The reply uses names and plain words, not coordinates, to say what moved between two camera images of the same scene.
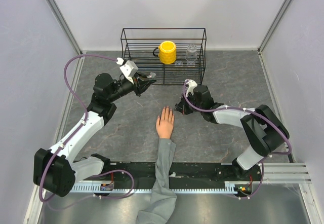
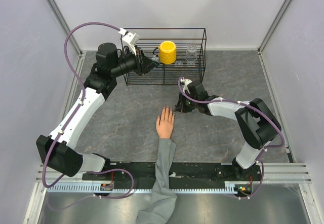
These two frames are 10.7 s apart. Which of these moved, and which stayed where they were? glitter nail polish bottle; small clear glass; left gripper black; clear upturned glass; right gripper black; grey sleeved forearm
Moved: glitter nail polish bottle; left gripper black
Stayed: small clear glass; clear upturned glass; right gripper black; grey sleeved forearm
